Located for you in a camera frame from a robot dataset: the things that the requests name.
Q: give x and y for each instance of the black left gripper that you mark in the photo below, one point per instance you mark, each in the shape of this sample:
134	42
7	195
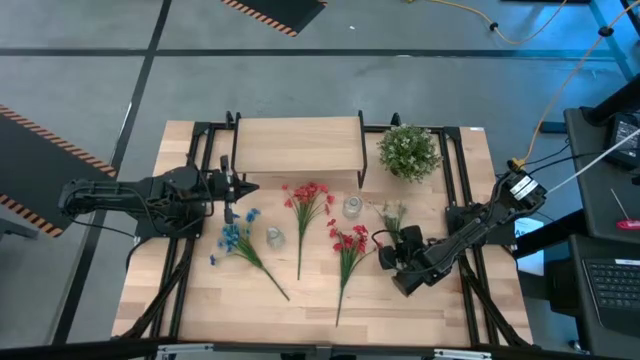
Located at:
227	186

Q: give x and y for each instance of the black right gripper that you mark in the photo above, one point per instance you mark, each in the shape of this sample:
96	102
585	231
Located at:
415	260

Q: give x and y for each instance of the white artificial flower sprig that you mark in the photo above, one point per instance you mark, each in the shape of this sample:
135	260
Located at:
394	215

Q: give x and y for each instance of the dark red flower bunch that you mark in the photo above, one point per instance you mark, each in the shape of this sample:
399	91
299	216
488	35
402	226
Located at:
350	242

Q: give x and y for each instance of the blue artificial flower bunch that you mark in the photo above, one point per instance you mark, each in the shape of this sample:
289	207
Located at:
231	237

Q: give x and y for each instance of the round ribbed glass vase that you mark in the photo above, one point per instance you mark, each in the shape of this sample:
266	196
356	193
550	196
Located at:
275	238

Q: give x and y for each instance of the coral red flower bunch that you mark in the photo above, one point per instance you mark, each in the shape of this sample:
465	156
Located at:
307	192

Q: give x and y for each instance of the cylindrical glass bottle vase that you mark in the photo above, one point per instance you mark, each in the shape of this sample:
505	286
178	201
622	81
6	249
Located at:
352	206

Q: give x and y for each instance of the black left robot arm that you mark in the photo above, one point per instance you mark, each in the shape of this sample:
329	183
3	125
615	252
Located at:
125	192

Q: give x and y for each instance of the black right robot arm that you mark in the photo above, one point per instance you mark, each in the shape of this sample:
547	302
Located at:
480	225

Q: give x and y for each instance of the wooden shelf with black legs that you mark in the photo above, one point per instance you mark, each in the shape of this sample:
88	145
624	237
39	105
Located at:
300	145

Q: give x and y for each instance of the potted green bushy plant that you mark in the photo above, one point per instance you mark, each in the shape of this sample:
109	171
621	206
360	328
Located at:
409	152

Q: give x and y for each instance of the white paper sheet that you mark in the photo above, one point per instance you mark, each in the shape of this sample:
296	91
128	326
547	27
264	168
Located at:
534	264

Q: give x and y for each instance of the white table sticker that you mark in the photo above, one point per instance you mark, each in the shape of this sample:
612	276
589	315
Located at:
476	129

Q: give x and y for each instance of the silver aluminium bar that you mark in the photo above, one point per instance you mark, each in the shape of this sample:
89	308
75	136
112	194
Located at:
185	348

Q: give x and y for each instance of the black side desk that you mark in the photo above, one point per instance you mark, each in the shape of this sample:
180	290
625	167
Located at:
565	295
590	200

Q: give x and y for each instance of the black mat striped edge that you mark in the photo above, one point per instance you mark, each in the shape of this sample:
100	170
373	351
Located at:
280	11
35	170

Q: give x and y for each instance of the black laptop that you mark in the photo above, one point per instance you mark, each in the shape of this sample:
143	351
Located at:
615	285

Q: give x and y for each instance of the black crossbar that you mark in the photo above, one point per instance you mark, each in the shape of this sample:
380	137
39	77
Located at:
60	351

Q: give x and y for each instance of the black device with screen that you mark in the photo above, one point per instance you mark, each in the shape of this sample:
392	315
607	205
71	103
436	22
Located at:
625	140

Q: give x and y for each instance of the black table rig frame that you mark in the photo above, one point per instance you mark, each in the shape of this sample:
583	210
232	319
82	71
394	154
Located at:
452	134

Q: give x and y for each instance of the blue metal frame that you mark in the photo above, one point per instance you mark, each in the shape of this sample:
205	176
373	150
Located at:
614	47

